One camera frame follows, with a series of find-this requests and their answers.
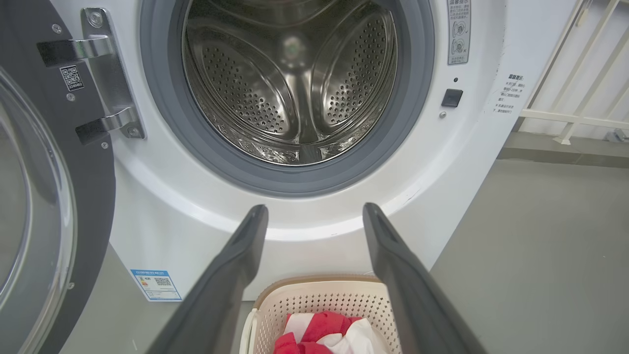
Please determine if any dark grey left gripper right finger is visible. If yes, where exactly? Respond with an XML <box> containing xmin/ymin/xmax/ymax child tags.
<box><xmin>363</xmin><ymin>203</ymin><xmax>487</xmax><ymax>354</ymax></box>

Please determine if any stainless steel washing machine drum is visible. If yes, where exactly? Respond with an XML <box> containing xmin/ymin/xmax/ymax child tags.
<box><xmin>182</xmin><ymin>0</ymin><xmax>398</xmax><ymax>166</ymax></box>

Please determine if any red and white garment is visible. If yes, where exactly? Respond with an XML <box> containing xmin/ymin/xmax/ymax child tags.
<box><xmin>274</xmin><ymin>311</ymin><xmax>389</xmax><ymax>354</ymax></box>

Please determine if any black round glass washer door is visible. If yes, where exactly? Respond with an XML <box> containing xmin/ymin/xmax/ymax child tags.
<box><xmin>0</xmin><ymin>0</ymin><xmax>116</xmax><ymax>354</ymax></box>

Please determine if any white QR code sticker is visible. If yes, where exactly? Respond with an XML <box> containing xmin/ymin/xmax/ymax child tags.
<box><xmin>60</xmin><ymin>65</ymin><xmax>85</xmax><ymax>92</ymax></box>

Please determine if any silver metal door hinge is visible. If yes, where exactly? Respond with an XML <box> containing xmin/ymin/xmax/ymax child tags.
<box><xmin>37</xmin><ymin>7</ymin><xmax>146</xmax><ymax>146</ymax></box>

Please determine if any cream basket with brown rim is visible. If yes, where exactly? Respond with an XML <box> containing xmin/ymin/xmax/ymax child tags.
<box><xmin>239</xmin><ymin>275</ymin><xmax>403</xmax><ymax>354</ymax></box>

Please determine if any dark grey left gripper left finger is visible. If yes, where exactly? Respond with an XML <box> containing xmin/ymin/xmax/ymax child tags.
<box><xmin>147</xmin><ymin>204</ymin><xmax>269</xmax><ymax>354</ymax></box>

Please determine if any blue energy label sticker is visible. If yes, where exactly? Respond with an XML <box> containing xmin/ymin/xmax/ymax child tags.
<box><xmin>130</xmin><ymin>269</ymin><xmax>182</xmax><ymax>302</ymax></box>

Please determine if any grey warning label strip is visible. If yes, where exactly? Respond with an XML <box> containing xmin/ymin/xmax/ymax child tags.
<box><xmin>447</xmin><ymin>0</ymin><xmax>471</xmax><ymax>66</ymax></box>

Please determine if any white front-load washing machine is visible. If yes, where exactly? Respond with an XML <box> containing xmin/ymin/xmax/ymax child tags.
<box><xmin>49</xmin><ymin>0</ymin><xmax>578</xmax><ymax>301</ymax></box>

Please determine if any white slatted railing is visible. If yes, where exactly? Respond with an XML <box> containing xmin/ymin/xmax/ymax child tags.
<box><xmin>520</xmin><ymin>0</ymin><xmax>629</xmax><ymax>146</ymax></box>

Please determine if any small printed text sticker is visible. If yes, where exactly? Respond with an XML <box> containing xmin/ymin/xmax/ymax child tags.
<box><xmin>493</xmin><ymin>74</ymin><xmax>526</xmax><ymax>115</ymax></box>

